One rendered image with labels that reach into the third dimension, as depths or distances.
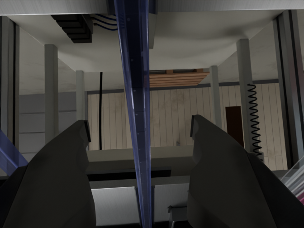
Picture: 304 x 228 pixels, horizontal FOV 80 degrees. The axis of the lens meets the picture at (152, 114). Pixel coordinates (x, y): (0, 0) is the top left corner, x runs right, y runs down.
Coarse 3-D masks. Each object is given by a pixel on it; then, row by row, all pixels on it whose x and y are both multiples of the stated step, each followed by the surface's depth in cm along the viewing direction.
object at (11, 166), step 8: (0, 136) 13; (0, 144) 13; (8, 144) 14; (0, 152) 14; (8, 152) 14; (16, 152) 15; (0, 160) 14; (8, 160) 14; (16, 160) 15; (24, 160) 16; (8, 168) 15; (16, 168) 15
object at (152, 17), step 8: (56, 16) 35; (64, 16) 36; (72, 16) 36; (80, 16) 39; (88, 16) 44; (104, 16) 42; (152, 16) 40; (64, 24) 38; (72, 24) 38; (80, 24) 39; (88, 24) 44; (96, 24) 46; (112, 24) 45; (152, 24) 43; (72, 32) 41; (80, 32) 42; (88, 32) 44; (152, 32) 46; (72, 40) 45; (80, 40) 45; (88, 40) 45; (152, 40) 51; (152, 48) 56
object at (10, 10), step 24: (0, 0) 8; (24, 0) 8; (48, 0) 8; (72, 0) 8; (96, 0) 8; (168, 0) 9; (192, 0) 9; (216, 0) 9; (240, 0) 9; (264, 0) 9; (288, 0) 9
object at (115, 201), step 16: (0, 176) 26; (96, 176) 27; (112, 176) 27; (128, 176) 28; (160, 176) 28; (176, 176) 22; (96, 192) 21; (112, 192) 22; (128, 192) 22; (160, 192) 22; (176, 192) 23; (96, 208) 25; (112, 208) 25; (128, 208) 25; (160, 208) 26; (96, 224) 29; (112, 224) 29; (128, 224) 30; (160, 224) 31
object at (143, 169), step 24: (120, 0) 7; (144, 0) 7; (120, 24) 8; (144, 24) 8; (120, 48) 9; (144, 48) 9; (144, 72) 10; (144, 96) 11; (144, 120) 12; (144, 144) 14; (144, 168) 16; (144, 192) 19; (144, 216) 24
